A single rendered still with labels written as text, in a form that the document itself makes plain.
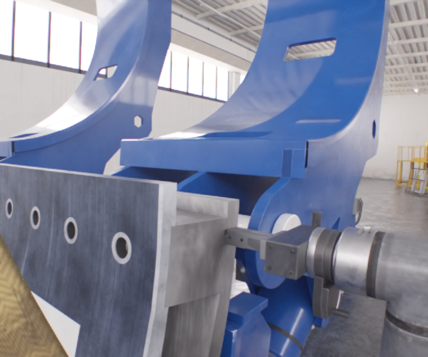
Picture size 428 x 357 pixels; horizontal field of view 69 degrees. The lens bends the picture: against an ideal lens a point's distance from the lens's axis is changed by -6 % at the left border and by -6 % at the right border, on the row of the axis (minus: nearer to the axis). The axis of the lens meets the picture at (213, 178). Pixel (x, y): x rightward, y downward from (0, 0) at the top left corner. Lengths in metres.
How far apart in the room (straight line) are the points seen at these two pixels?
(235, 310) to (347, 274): 0.32
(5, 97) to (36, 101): 0.84
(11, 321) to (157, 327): 0.19
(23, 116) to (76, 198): 9.42
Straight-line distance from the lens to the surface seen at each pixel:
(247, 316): 0.72
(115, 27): 3.41
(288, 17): 2.30
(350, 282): 0.47
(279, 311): 1.28
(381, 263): 0.45
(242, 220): 0.88
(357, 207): 6.42
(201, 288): 0.55
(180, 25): 13.31
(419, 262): 0.45
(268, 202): 0.78
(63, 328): 0.67
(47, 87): 10.38
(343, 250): 0.46
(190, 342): 0.65
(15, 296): 0.42
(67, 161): 2.51
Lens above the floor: 2.44
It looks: 5 degrees down
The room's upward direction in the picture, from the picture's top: 1 degrees clockwise
